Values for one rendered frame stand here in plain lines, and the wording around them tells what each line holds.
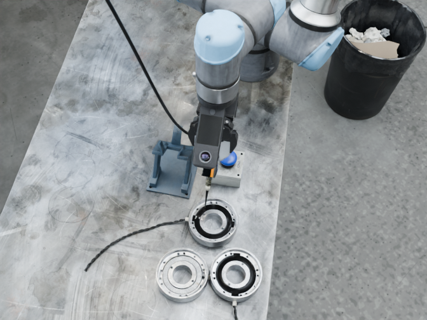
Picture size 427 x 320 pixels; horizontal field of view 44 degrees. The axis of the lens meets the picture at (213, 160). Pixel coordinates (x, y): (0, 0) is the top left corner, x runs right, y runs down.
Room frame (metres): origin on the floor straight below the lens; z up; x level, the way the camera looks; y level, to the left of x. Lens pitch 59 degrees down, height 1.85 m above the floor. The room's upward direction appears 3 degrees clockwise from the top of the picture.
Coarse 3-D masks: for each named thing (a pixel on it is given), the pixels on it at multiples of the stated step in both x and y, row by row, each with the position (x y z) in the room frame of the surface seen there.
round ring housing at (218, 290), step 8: (232, 248) 0.40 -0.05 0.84; (240, 248) 0.40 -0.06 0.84; (216, 256) 0.39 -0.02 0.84; (224, 256) 0.39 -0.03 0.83; (248, 256) 0.39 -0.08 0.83; (216, 264) 0.37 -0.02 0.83; (232, 264) 0.37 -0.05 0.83; (240, 264) 0.37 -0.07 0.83; (256, 264) 0.38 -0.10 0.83; (224, 272) 0.36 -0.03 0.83; (248, 272) 0.36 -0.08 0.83; (256, 272) 0.36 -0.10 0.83; (216, 280) 0.34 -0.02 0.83; (224, 280) 0.34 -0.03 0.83; (248, 280) 0.34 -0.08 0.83; (256, 280) 0.34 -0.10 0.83; (216, 288) 0.32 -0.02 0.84; (256, 288) 0.32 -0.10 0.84; (224, 296) 0.31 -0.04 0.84; (232, 296) 0.30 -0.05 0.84; (248, 296) 0.31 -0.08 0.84
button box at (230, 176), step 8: (240, 152) 0.63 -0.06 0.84; (240, 160) 0.61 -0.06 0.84; (224, 168) 0.59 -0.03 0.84; (232, 168) 0.59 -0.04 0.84; (240, 168) 0.59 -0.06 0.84; (216, 176) 0.57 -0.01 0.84; (224, 176) 0.57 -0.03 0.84; (232, 176) 0.57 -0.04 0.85; (240, 176) 0.57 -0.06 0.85; (224, 184) 0.57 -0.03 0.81; (232, 184) 0.57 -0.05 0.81
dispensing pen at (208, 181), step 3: (204, 168) 0.54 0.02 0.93; (204, 171) 0.53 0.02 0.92; (207, 171) 0.53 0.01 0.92; (210, 171) 0.53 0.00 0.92; (204, 174) 0.53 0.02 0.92; (207, 174) 0.53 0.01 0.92; (210, 174) 0.53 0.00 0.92; (207, 177) 0.54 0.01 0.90; (210, 177) 0.54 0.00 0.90; (207, 180) 0.53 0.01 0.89; (210, 180) 0.53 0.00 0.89; (207, 183) 0.53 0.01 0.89; (210, 183) 0.53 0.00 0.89; (207, 186) 0.52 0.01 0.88; (207, 189) 0.52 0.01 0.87; (207, 192) 0.52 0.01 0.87; (207, 195) 0.51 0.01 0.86
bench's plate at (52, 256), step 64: (128, 0) 1.16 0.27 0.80; (64, 64) 0.91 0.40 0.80; (128, 64) 0.92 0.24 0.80; (192, 64) 0.93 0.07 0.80; (64, 128) 0.71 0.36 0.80; (128, 128) 0.72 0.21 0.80; (256, 128) 0.73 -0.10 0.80; (64, 192) 0.53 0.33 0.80; (128, 192) 0.54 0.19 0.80; (192, 192) 0.55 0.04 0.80; (256, 192) 0.56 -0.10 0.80; (0, 256) 0.38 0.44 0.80; (64, 256) 0.38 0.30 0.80; (128, 256) 0.39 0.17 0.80; (256, 256) 0.41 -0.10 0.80
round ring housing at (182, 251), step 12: (168, 252) 0.39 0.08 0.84; (180, 252) 0.39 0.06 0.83; (192, 252) 0.39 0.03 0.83; (180, 264) 0.37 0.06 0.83; (204, 264) 0.37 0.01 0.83; (156, 276) 0.34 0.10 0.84; (168, 276) 0.34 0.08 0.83; (192, 276) 0.34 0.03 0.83; (204, 276) 0.35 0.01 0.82; (180, 288) 0.32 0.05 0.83; (204, 288) 0.32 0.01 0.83; (180, 300) 0.29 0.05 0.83
